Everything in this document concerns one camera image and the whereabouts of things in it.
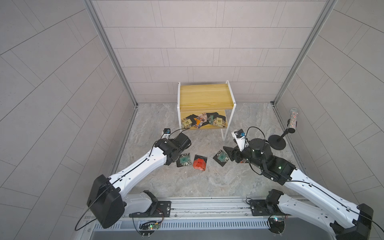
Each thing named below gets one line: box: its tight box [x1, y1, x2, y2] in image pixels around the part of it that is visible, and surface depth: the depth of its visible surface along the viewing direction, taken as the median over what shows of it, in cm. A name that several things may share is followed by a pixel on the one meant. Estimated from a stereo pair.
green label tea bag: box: [212, 149, 230, 167], surface depth 90 cm
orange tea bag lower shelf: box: [193, 117, 202, 129], surface depth 88 cm
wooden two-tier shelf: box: [177, 80, 236, 142], surface depth 82 cm
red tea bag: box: [192, 154, 208, 171], surface depth 88 cm
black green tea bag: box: [176, 152, 192, 168], surface depth 88 cm
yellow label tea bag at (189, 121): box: [181, 114, 199, 129], surface depth 88 cm
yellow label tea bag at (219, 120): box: [216, 117, 223, 125], surface depth 88 cm
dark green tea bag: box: [208, 115, 214, 125], surface depth 88 cm
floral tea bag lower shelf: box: [197, 112, 208, 126], surface depth 90 cm
